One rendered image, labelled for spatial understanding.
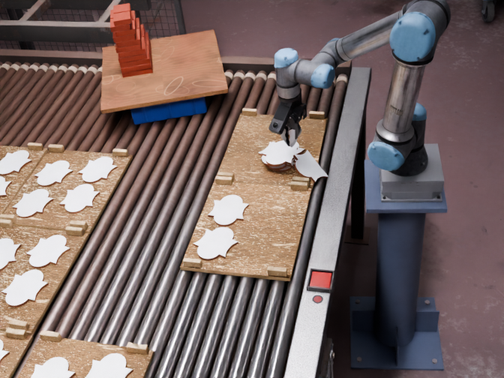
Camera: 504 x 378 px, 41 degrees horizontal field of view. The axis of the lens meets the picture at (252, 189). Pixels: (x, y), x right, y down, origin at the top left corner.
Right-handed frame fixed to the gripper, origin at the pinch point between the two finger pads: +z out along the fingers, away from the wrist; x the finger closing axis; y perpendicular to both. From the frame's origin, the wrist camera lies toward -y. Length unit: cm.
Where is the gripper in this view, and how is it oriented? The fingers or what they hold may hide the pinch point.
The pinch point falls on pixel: (289, 145)
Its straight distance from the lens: 236.9
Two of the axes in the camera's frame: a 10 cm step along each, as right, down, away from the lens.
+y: 5.5, -5.9, 5.9
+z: 1.0, 7.5, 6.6
